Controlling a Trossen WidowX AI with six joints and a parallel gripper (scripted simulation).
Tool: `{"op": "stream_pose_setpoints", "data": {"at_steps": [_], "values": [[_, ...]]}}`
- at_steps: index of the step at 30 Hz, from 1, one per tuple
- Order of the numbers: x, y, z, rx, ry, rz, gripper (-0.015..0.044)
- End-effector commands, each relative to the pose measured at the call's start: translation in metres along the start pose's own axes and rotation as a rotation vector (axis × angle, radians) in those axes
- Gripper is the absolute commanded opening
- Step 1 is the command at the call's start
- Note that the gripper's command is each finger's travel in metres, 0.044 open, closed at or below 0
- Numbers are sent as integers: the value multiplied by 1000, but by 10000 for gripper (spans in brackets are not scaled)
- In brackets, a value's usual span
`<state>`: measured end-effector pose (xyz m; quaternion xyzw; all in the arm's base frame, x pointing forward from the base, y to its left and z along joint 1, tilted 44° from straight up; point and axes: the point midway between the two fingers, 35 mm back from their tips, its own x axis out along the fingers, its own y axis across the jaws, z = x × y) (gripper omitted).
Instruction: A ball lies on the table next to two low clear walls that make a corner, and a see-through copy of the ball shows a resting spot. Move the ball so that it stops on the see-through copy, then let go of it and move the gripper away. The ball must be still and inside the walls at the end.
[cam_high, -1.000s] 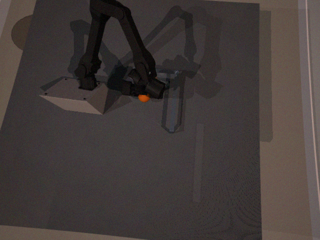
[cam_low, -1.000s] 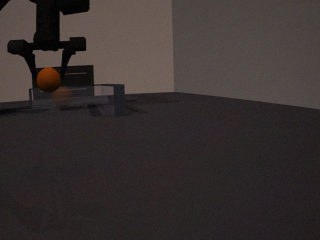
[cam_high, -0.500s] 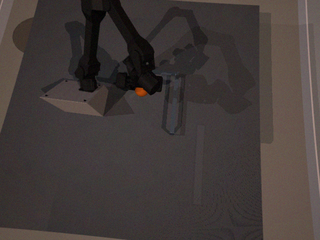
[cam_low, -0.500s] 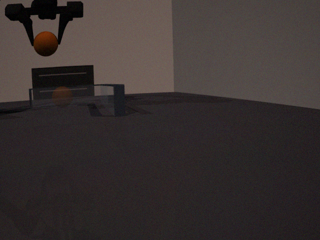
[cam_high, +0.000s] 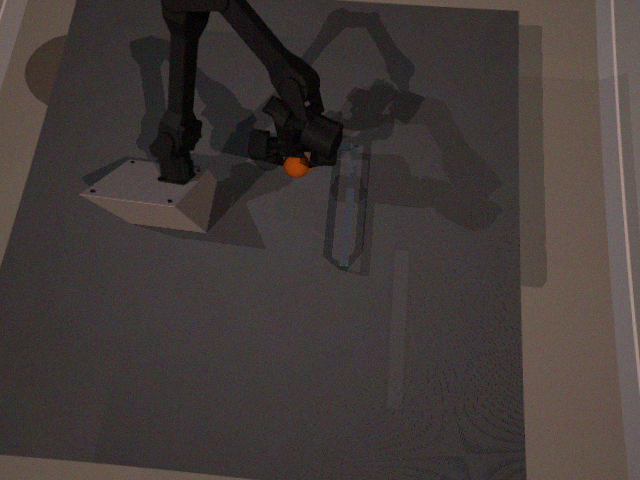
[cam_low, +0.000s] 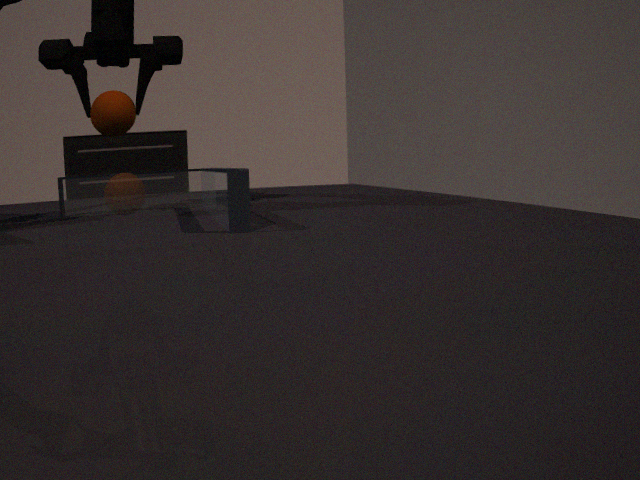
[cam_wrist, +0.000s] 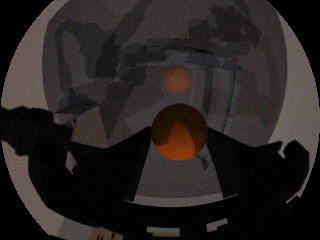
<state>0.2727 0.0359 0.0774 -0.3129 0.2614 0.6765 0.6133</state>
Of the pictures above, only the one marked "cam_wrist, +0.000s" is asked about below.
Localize clear low glass walls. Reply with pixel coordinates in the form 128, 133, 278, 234
125, 61, 235, 169

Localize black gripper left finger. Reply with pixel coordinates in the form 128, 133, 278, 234
67, 127, 152, 203

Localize translucent orange ball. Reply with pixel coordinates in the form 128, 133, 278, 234
163, 64, 193, 93

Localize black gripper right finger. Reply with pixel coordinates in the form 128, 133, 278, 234
205, 127, 283, 199

